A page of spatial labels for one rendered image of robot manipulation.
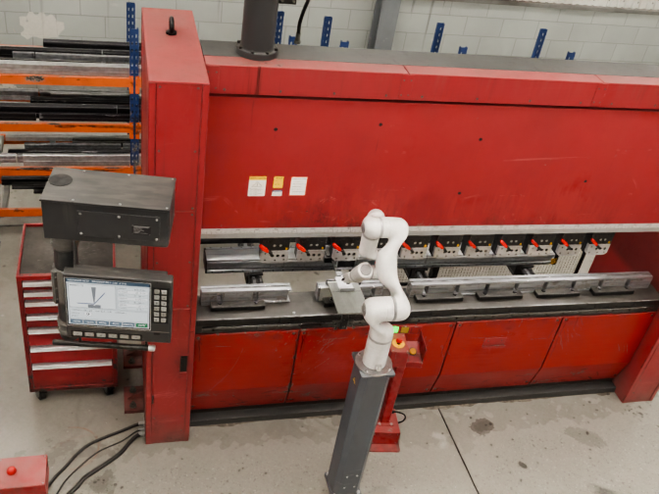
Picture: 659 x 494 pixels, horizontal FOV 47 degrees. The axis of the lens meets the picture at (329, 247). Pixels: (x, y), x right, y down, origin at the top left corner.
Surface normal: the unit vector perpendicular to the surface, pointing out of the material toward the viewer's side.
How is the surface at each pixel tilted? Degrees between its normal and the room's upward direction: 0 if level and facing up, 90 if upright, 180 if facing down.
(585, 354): 90
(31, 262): 0
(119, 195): 0
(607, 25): 90
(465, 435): 0
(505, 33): 90
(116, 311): 90
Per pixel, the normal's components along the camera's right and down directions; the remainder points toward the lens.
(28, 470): 0.15, -0.80
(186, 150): 0.22, 0.60
